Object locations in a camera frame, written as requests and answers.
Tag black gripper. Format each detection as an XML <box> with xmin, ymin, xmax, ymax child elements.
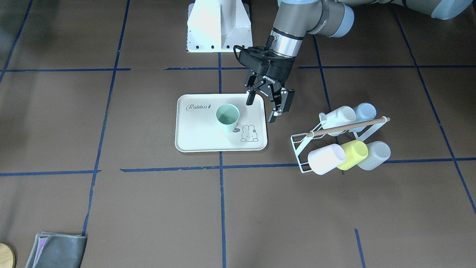
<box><xmin>244</xmin><ymin>56</ymin><xmax>296</xmax><ymax>123</ymax></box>

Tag green plastic cup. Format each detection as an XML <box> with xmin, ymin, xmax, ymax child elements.
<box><xmin>215</xmin><ymin>103</ymin><xmax>240</xmax><ymax>133</ymax></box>

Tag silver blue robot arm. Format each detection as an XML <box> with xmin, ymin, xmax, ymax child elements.
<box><xmin>233</xmin><ymin>0</ymin><xmax>375</xmax><ymax>123</ymax></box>

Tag beige rabbit tray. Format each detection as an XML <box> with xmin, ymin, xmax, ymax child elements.
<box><xmin>175</xmin><ymin>93</ymin><xmax>268</xmax><ymax>153</ymax></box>

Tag white plastic cup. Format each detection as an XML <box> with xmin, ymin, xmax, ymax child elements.
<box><xmin>320</xmin><ymin>106</ymin><xmax>357</xmax><ymax>129</ymax></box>

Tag pink plastic cup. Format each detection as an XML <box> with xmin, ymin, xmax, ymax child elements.
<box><xmin>308</xmin><ymin>144</ymin><xmax>346</xmax><ymax>175</ymax></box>

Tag blue plastic cup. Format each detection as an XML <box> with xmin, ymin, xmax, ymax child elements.
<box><xmin>353</xmin><ymin>102</ymin><xmax>376</xmax><ymax>123</ymax></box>

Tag yellow plastic cup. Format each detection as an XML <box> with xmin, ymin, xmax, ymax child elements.
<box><xmin>337</xmin><ymin>140</ymin><xmax>369</xmax><ymax>170</ymax></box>

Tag grey plastic cup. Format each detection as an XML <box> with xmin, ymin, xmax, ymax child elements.
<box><xmin>357</xmin><ymin>141</ymin><xmax>391</xmax><ymax>170</ymax></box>

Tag grey folded cloth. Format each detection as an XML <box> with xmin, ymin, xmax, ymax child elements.
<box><xmin>25</xmin><ymin>231</ymin><xmax>87</xmax><ymax>268</ymax></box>

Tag wooden mug tree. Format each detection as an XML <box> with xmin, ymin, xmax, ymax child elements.
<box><xmin>0</xmin><ymin>243</ymin><xmax>16</xmax><ymax>268</ymax></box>

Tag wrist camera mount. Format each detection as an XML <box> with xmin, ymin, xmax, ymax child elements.
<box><xmin>233</xmin><ymin>45</ymin><xmax>269</xmax><ymax>75</ymax></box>

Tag white camera pole stand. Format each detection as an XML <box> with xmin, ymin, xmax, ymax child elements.
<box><xmin>186</xmin><ymin>0</ymin><xmax>253</xmax><ymax>53</ymax></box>

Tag white wire cup rack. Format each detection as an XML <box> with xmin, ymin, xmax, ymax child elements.
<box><xmin>290</xmin><ymin>117</ymin><xmax>391</xmax><ymax>173</ymax></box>

